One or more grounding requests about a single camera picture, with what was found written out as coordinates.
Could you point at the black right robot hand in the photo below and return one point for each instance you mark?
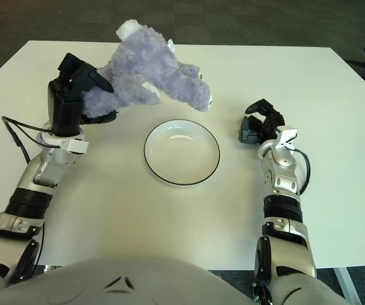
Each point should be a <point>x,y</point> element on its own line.
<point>268,122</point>

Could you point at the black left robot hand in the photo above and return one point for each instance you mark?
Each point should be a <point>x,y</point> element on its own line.
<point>66,111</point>

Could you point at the purple plush rabbit doll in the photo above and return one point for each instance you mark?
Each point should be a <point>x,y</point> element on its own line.
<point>144,63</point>

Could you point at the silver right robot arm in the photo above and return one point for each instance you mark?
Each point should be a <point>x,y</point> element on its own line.
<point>280,178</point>

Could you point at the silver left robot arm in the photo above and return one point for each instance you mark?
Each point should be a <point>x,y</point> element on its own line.
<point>42,171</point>

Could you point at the white plate black rim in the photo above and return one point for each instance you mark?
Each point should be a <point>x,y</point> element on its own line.
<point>182,152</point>

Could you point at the white table leg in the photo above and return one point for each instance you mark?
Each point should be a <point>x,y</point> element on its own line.
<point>345,286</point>

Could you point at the grey robot torso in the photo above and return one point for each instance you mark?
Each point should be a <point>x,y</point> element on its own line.
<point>131,282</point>

